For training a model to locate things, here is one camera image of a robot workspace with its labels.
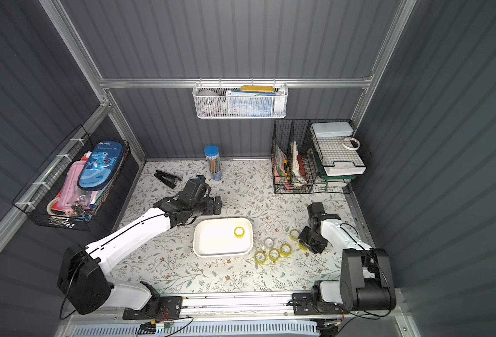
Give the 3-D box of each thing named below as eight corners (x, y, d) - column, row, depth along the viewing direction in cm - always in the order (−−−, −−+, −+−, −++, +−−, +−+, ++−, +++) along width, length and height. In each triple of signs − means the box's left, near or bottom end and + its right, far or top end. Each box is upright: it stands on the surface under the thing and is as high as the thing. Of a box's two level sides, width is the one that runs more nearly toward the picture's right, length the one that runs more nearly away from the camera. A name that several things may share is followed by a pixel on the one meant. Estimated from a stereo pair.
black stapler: (151, 179, 114) (149, 176, 112) (159, 172, 118) (157, 168, 115) (173, 188, 110) (172, 185, 108) (180, 180, 114) (179, 177, 111)
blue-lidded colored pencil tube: (209, 181, 113) (203, 155, 97) (211, 172, 117) (205, 145, 102) (221, 181, 113) (216, 155, 97) (223, 172, 117) (218, 145, 102)
